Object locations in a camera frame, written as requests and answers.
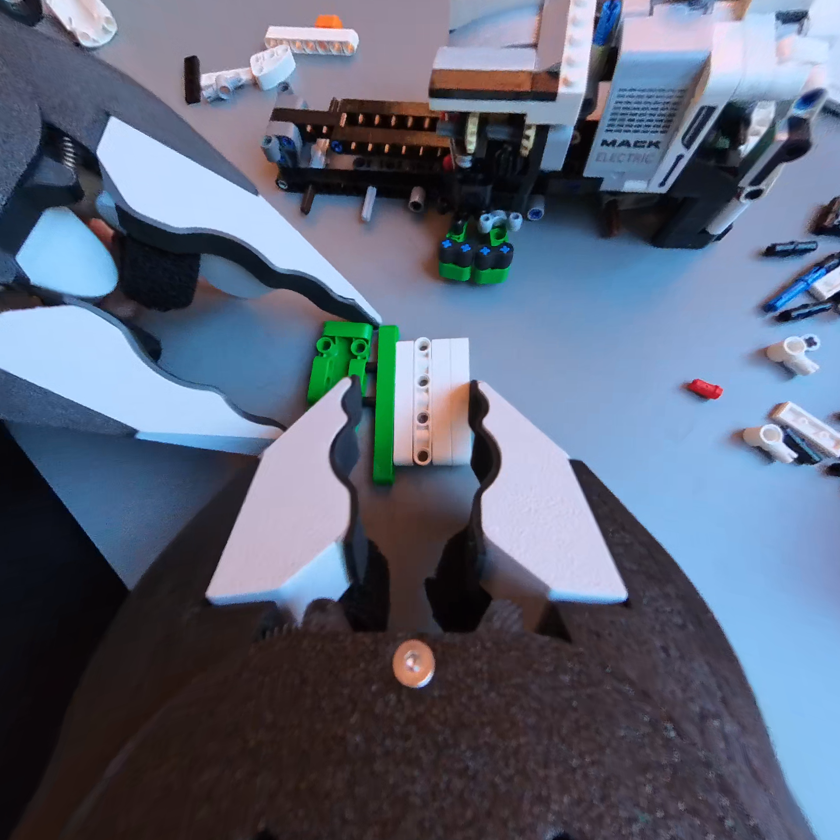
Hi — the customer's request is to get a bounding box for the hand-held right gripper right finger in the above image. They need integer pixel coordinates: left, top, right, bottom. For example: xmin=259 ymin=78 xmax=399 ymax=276
xmin=468 ymin=378 xmax=629 ymax=627

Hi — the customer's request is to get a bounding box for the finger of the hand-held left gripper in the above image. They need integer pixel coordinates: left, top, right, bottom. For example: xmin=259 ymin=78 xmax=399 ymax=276
xmin=97 ymin=115 xmax=383 ymax=327
xmin=0 ymin=298 xmax=288 ymax=457

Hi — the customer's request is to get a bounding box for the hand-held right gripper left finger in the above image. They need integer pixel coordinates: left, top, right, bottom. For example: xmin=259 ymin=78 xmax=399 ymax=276
xmin=205 ymin=376 xmax=372 ymax=622

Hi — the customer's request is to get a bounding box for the green and white lego panel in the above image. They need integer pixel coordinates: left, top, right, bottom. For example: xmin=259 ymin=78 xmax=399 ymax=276
xmin=307 ymin=321 xmax=475 ymax=486

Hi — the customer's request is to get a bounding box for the pile of small lego pieces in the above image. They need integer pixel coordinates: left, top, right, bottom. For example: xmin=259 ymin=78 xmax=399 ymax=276
xmin=742 ymin=196 xmax=840 ymax=480

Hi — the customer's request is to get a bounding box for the white curved lego panel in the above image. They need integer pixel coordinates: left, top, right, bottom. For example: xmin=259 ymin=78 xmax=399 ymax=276
xmin=43 ymin=0 xmax=119 ymax=48

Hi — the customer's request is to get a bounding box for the white grey lego connector piece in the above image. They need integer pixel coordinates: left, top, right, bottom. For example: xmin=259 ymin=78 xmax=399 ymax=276
xmin=200 ymin=45 xmax=298 ymax=102

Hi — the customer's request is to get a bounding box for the white lego beam orange stud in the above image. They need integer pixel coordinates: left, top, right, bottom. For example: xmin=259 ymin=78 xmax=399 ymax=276
xmin=264 ymin=15 xmax=360 ymax=56

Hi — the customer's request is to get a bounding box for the green black lego subassembly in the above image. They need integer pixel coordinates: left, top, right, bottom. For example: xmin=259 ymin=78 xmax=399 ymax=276
xmin=439 ymin=211 xmax=524 ymax=285

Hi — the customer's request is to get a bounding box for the partly built lego truck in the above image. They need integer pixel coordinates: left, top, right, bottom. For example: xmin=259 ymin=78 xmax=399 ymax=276
xmin=263 ymin=0 xmax=829 ymax=250

